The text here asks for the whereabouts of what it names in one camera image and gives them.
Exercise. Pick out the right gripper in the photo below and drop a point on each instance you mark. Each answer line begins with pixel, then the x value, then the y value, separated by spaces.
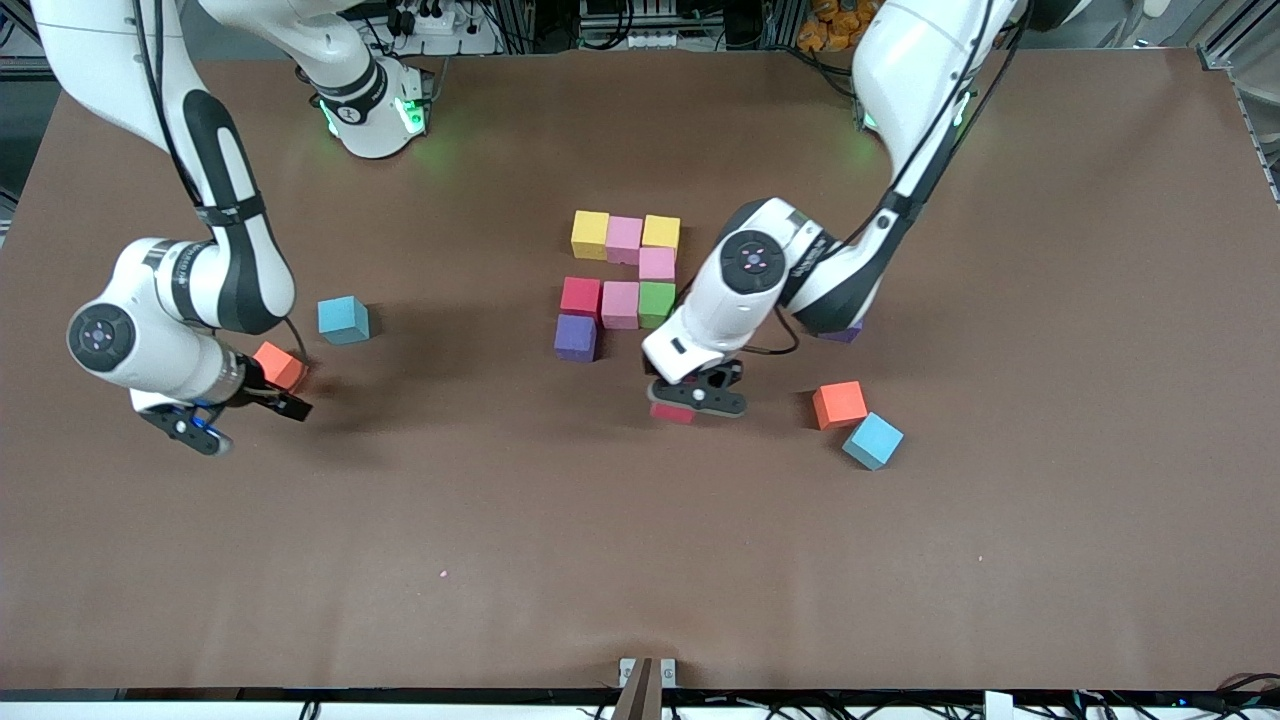
pixel 253 385

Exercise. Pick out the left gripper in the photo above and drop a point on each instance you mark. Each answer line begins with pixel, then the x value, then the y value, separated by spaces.
pixel 722 377

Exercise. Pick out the orange foam cube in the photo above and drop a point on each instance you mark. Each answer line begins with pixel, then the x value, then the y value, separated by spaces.
pixel 838 405
pixel 280 365

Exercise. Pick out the red-pink foam cube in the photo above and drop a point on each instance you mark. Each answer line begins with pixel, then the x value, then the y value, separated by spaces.
pixel 581 298
pixel 670 413

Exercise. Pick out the green foam cube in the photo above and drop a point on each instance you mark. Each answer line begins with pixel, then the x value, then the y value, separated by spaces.
pixel 657 304

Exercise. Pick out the light pink foam cube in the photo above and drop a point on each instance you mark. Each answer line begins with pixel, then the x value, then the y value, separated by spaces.
pixel 624 240
pixel 620 305
pixel 657 264

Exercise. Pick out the purple foam cube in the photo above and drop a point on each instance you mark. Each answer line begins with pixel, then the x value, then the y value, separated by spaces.
pixel 575 338
pixel 845 334

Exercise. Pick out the yellow foam cube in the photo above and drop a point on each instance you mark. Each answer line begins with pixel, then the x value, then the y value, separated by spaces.
pixel 661 231
pixel 590 235

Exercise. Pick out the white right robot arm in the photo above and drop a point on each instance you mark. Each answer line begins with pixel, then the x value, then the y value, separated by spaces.
pixel 230 260

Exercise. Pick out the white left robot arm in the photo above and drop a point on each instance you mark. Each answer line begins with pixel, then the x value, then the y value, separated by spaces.
pixel 900 60

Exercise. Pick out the cyan foam cube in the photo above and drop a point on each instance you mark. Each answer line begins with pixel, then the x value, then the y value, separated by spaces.
pixel 872 440
pixel 342 318

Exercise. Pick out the brown table mat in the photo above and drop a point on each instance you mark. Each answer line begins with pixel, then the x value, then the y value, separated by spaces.
pixel 640 580

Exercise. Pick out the metal equipment rack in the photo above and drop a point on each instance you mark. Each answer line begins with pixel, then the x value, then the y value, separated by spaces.
pixel 640 40

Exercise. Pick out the bag of orange items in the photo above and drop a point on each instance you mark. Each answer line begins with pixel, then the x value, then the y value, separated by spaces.
pixel 830 30

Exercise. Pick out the white power strip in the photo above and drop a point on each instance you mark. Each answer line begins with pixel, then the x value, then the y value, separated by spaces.
pixel 432 20

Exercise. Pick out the small white box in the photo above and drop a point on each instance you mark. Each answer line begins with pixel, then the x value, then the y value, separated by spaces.
pixel 998 705

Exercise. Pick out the small metal bracket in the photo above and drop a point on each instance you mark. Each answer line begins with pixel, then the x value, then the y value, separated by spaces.
pixel 627 668

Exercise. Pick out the brown upright post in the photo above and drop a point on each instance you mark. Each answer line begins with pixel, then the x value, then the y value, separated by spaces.
pixel 640 700

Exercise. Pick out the aluminium frame profile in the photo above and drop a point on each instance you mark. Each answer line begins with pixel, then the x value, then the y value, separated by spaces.
pixel 50 35
pixel 1235 35

